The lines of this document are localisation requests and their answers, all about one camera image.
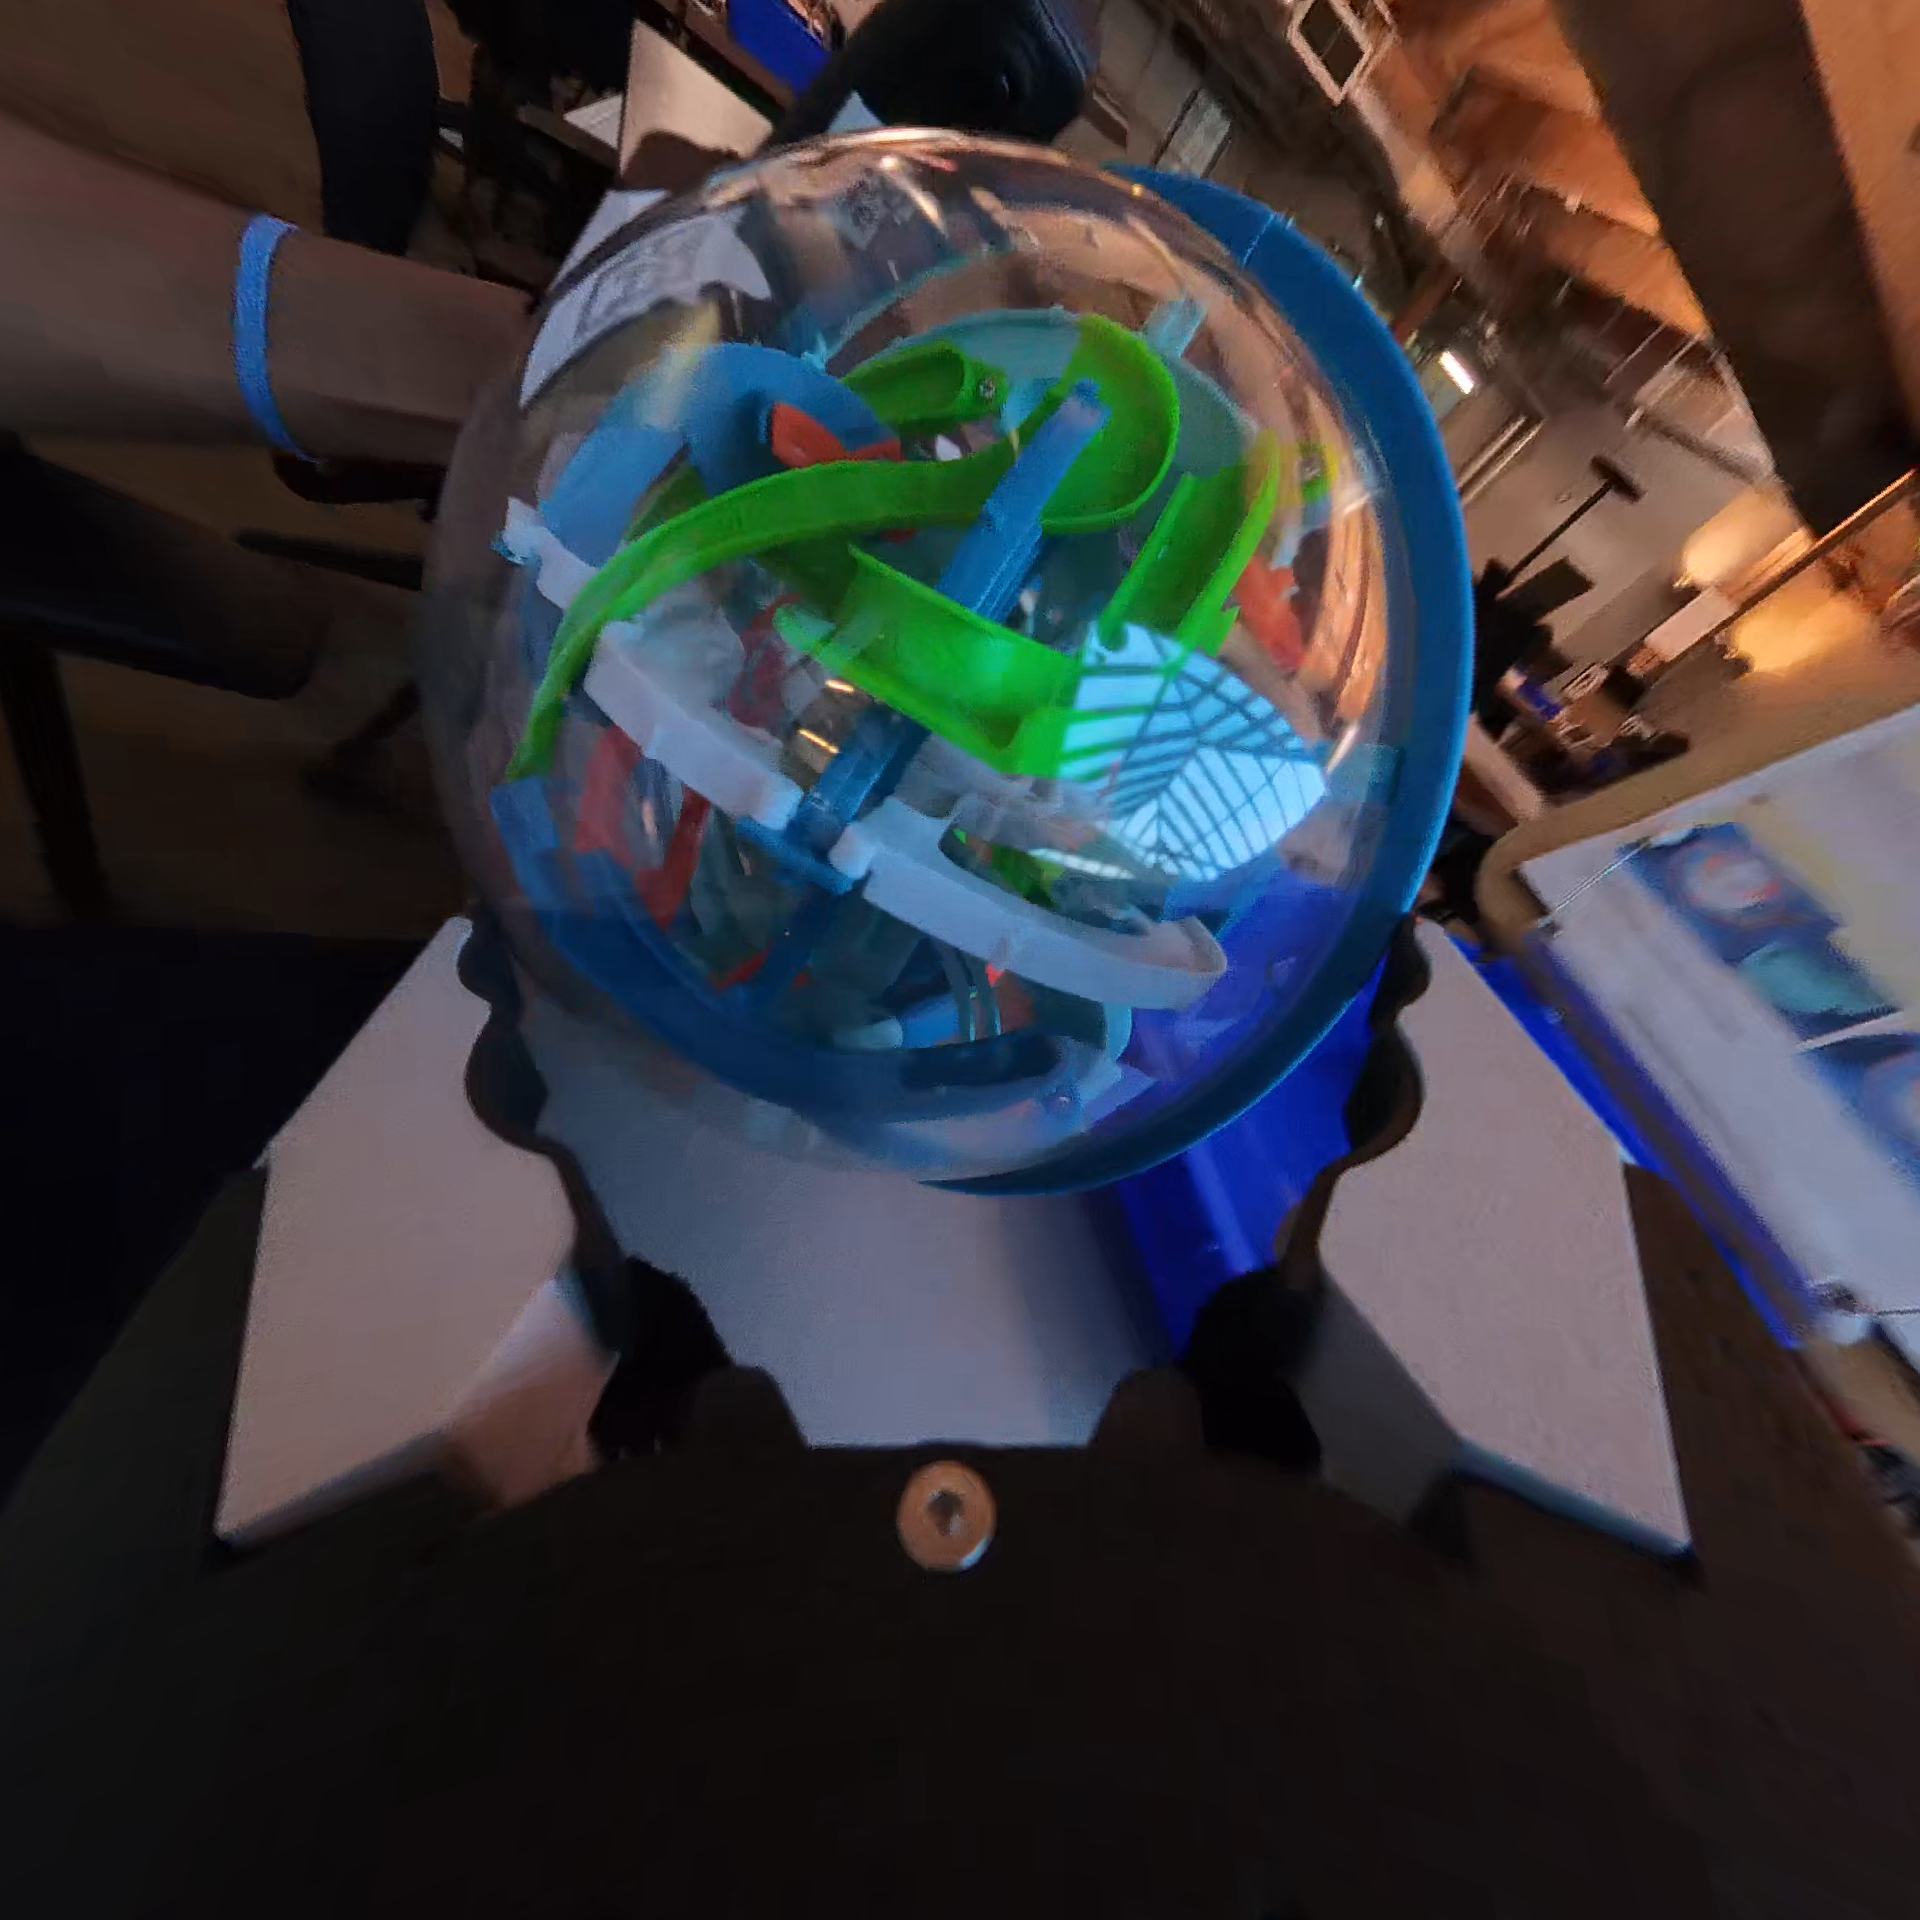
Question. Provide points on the blue plastic bin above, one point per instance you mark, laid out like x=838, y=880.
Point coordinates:
x=1200, y=1213

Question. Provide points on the person's left forearm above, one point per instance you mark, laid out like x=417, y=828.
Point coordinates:
x=120, y=284

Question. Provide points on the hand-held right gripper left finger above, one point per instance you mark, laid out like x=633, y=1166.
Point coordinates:
x=390, y=1275

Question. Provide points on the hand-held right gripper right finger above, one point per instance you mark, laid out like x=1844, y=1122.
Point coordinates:
x=1500, y=1275

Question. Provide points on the blue wristband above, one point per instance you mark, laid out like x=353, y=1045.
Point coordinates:
x=263, y=346

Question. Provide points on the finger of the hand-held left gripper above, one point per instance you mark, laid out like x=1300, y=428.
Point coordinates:
x=592, y=241

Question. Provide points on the person's left hand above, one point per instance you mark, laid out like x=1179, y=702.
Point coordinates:
x=390, y=346

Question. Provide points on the printed instruction sheet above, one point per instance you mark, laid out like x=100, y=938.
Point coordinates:
x=1724, y=974

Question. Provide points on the clear plastic maze ball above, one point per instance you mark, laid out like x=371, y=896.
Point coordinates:
x=932, y=675

